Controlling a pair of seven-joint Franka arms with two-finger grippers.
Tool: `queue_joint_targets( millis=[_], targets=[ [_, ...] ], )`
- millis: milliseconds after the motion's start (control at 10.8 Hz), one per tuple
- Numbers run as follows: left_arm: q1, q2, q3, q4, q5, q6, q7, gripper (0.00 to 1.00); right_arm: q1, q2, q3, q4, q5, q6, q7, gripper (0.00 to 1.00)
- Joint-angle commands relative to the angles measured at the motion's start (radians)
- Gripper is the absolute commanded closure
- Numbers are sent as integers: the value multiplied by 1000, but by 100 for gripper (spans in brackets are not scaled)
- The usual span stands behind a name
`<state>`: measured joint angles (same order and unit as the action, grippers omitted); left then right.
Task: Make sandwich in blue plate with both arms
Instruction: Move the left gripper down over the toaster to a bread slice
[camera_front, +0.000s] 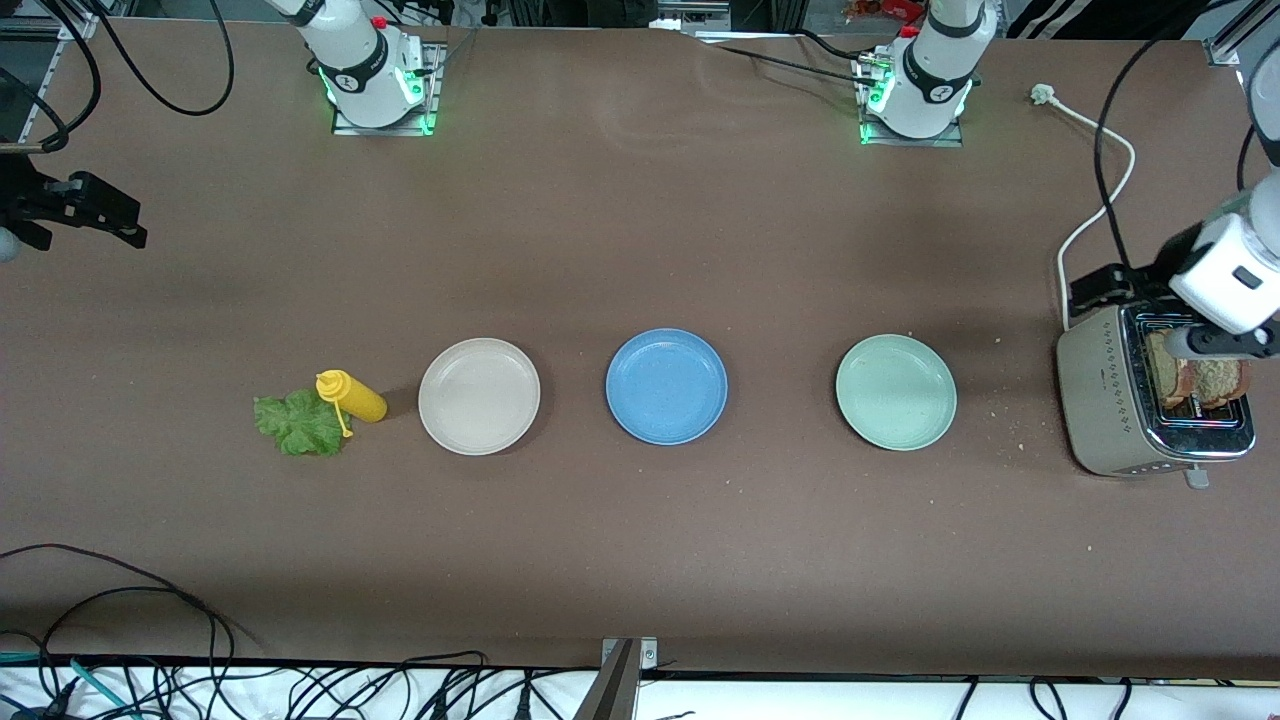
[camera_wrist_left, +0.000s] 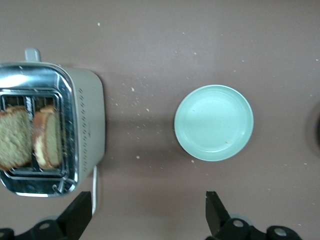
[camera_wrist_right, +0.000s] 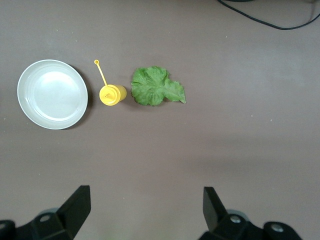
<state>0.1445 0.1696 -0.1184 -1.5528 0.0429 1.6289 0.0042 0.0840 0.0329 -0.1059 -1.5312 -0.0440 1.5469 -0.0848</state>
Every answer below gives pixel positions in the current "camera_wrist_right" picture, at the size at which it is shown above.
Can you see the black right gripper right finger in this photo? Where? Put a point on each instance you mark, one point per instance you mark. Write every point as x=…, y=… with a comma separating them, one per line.
x=215, y=215

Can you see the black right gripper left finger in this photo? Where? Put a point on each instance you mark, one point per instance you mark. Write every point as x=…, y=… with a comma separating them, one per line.
x=75, y=215

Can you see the yellow squeeze bottle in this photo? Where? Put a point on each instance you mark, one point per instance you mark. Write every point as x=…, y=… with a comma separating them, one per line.
x=111, y=95

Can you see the green lettuce leaf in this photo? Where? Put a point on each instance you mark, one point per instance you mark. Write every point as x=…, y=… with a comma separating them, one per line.
x=155, y=86

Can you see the beige plate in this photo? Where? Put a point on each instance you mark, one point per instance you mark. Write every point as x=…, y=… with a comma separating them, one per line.
x=52, y=94

